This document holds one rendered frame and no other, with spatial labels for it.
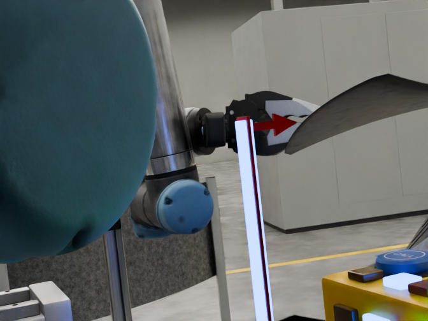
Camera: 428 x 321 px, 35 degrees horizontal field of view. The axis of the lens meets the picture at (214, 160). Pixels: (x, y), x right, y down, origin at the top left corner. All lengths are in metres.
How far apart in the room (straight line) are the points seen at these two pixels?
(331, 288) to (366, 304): 0.04
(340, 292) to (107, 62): 0.27
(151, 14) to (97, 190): 0.68
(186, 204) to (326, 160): 6.18
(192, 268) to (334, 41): 4.67
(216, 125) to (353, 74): 6.32
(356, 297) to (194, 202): 0.48
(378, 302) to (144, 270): 2.18
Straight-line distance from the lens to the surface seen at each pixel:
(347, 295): 0.48
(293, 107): 0.94
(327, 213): 7.11
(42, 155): 0.24
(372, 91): 0.72
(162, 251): 2.66
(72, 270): 2.45
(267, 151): 0.95
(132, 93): 0.28
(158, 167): 0.93
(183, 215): 0.91
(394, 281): 0.45
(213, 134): 0.89
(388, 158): 7.32
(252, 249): 0.72
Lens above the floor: 1.19
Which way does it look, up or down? 3 degrees down
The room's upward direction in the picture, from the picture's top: 6 degrees counter-clockwise
